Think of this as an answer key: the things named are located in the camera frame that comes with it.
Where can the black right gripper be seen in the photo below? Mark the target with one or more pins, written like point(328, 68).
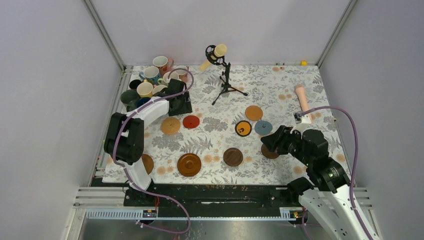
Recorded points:
point(279, 138)

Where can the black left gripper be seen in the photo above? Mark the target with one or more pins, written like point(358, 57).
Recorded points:
point(185, 108)

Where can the red round coaster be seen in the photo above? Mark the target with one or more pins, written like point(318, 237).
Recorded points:
point(191, 122)

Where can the blue round coaster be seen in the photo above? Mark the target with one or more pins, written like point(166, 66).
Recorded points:
point(263, 127)

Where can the woven rattan coaster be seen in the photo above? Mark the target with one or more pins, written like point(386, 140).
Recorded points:
point(170, 126)

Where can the light wooden round coaster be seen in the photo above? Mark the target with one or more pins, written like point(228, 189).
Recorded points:
point(254, 113)

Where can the orange black face coaster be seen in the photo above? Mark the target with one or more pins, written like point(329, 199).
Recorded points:
point(243, 128)

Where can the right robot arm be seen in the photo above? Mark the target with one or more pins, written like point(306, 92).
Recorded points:
point(326, 191)

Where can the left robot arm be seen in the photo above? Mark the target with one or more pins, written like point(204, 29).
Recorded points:
point(124, 140)

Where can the dark brown right coaster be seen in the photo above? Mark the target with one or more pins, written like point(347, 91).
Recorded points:
point(268, 154)

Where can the dark brown coaster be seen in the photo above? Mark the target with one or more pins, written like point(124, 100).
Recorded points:
point(268, 154)
point(233, 157)

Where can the dark brown middle coaster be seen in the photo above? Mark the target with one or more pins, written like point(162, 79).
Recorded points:
point(233, 157)

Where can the brown wooden left coaster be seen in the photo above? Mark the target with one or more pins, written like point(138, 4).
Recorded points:
point(148, 163)

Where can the small pink mug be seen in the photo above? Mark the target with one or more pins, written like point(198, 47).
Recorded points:
point(182, 73)

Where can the light green mug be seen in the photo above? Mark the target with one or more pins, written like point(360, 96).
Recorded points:
point(167, 78)

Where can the yellow mug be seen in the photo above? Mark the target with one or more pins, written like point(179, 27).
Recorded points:
point(145, 90)

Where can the dark blue mug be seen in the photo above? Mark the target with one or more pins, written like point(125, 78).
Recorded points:
point(142, 101)

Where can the blue patterned mug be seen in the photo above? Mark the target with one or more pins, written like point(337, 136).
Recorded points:
point(152, 74)

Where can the floral table mat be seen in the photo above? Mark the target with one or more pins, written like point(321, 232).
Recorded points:
point(272, 88)

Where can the black mug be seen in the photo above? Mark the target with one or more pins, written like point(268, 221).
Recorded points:
point(133, 85)

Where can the dark green mug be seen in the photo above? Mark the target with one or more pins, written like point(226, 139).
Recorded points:
point(129, 99)

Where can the pink cylindrical roller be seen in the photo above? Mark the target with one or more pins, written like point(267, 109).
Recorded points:
point(301, 95)

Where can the black microphone tripod stand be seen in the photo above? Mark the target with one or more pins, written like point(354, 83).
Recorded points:
point(226, 86)

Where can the brown wooden knob lid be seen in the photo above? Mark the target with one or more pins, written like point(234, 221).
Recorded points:
point(189, 165)

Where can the cream microphone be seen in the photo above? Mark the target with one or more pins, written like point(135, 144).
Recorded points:
point(215, 55)

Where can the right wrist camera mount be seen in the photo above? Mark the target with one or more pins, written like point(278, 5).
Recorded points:
point(303, 121)

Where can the salmon mug with handle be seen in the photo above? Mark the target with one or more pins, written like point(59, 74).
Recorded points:
point(163, 63)

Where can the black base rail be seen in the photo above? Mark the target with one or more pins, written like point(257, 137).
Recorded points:
point(216, 201)

